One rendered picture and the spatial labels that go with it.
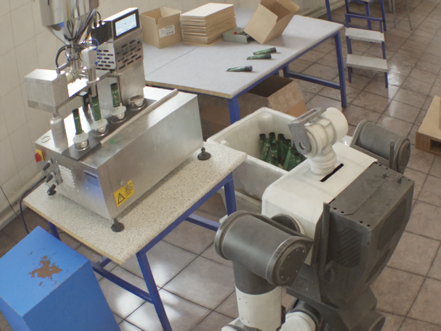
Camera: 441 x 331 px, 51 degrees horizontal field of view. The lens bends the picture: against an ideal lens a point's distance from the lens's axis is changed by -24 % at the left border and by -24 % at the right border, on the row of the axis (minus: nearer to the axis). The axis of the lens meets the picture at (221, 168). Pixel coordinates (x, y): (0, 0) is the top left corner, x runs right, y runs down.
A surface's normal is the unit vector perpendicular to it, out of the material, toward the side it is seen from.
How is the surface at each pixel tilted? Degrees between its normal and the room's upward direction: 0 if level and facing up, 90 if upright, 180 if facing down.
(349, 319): 45
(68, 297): 90
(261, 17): 90
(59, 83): 90
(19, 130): 90
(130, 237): 0
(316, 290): 101
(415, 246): 0
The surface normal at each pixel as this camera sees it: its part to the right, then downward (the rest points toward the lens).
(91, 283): 0.81, 0.24
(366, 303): 0.41, -0.37
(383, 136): -0.42, -0.56
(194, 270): -0.11, -0.84
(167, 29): 0.53, 0.40
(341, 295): -0.72, 0.43
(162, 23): 0.54, 0.63
